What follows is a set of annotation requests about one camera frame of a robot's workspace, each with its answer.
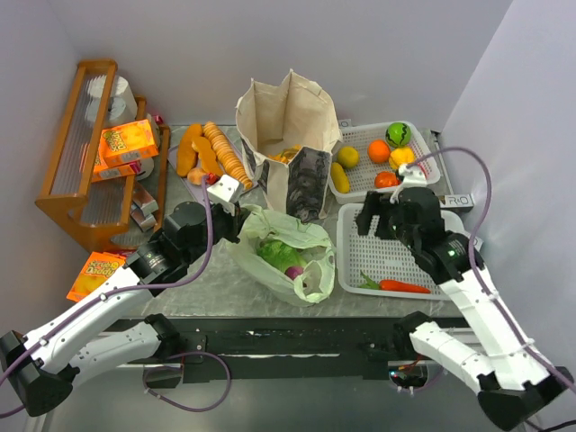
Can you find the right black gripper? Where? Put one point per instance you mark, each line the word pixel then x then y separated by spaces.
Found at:
pixel 383 215

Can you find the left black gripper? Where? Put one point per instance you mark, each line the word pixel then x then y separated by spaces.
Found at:
pixel 235 220

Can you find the orange carrot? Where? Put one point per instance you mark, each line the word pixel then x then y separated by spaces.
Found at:
pixel 389 285

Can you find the green plastic grocery bag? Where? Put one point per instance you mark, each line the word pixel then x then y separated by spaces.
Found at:
pixel 316 283

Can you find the orange gummy snack bag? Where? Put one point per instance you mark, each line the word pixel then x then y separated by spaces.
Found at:
pixel 286 155

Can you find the napa cabbage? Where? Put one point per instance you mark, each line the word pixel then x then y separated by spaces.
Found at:
pixel 280 255

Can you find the beige canvas tote bag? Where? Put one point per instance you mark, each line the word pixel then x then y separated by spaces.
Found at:
pixel 270 118

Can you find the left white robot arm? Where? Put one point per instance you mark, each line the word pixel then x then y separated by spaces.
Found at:
pixel 45 365

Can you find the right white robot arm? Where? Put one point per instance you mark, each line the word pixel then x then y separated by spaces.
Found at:
pixel 511 381

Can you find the back white perforated basket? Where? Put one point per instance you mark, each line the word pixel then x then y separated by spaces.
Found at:
pixel 361 177

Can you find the white perforated basket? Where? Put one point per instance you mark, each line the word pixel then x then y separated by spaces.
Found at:
pixel 361 177
pixel 362 259

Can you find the red tomato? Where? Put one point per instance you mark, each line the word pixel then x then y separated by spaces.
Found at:
pixel 386 180

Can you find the yellow mango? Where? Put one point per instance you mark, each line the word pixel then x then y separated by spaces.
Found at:
pixel 339 178

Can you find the round bread bun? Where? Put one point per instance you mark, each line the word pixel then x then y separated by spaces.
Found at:
pixel 195 175

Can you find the front white perforated basket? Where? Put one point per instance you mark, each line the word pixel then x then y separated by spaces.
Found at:
pixel 362 259

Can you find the yellow lemon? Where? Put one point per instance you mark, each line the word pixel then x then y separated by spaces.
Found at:
pixel 348 157

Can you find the orange fruit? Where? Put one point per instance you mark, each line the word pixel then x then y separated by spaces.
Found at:
pixel 378 151

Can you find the yellow bell pepper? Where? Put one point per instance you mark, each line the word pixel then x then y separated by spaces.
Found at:
pixel 401 156

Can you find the long bread loaf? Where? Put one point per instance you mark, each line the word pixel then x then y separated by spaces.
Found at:
pixel 186 156

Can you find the green watermelon ball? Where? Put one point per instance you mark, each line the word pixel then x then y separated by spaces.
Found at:
pixel 398 134

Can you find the row of round crackers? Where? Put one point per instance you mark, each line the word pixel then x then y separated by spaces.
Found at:
pixel 225 154

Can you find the grey RIO block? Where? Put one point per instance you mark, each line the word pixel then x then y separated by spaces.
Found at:
pixel 456 201

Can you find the wooden shelf rack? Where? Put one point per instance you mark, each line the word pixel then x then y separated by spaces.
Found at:
pixel 97 216

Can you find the orange box on floor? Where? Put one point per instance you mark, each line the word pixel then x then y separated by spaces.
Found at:
pixel 98 268

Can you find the orange cracker box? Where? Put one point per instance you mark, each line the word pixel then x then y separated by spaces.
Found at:
pixel 127 143
pixel 103 172

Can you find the purple onion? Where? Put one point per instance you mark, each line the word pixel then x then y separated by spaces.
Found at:
pixel 294 271

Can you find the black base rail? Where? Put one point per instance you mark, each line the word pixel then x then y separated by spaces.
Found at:
pixel 277 348

